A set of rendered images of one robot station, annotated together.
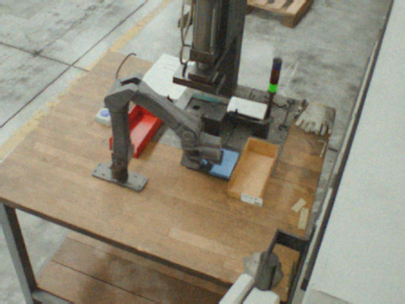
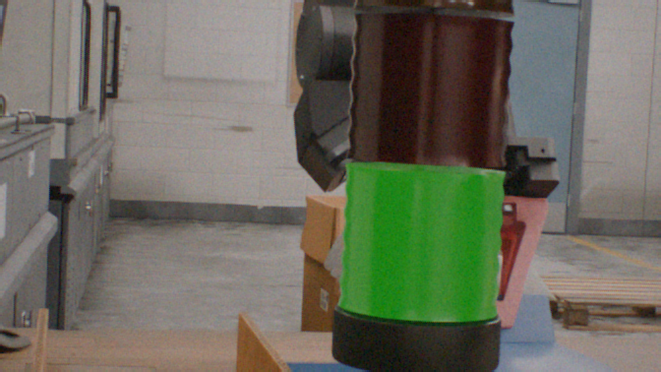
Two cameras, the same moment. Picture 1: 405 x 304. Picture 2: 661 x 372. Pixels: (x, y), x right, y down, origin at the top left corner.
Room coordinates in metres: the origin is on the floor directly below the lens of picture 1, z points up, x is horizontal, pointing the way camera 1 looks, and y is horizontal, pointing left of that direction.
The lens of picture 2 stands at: (1.89, -0.52, 1.10)
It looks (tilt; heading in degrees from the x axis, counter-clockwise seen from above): 4 degrees down; 149
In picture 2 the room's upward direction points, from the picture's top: 3 degrees clockwise
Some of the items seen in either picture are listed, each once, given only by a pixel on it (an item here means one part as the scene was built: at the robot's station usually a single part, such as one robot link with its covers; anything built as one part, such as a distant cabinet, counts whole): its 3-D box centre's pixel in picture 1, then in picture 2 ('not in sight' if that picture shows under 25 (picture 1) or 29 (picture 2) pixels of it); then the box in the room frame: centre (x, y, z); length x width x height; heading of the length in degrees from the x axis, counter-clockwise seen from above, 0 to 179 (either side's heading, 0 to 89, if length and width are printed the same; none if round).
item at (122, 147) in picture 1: (120, 126); not in sight; (1.25, 0.21, 1.15); 0.07 x 0.06 x 0.33; 167
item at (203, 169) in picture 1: (214, 158); not in sight; (1.36, -0.11, 0.91); 0.17 x 0.16 x 0.02; 70
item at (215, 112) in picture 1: (200, 108); not in sight; (1.57, -0.06, 0.98); 0.20 x 0.10 x 0.01; 70
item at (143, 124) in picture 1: (137, 128); not in sight; (1.49, 0.19, 0.93); 0.25 x 0.12 x 0.06; 160
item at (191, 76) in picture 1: (206, 47); not in sight; (1.64, -0.07, 1.22); 0.26 x 0.18 x 0.30; 160
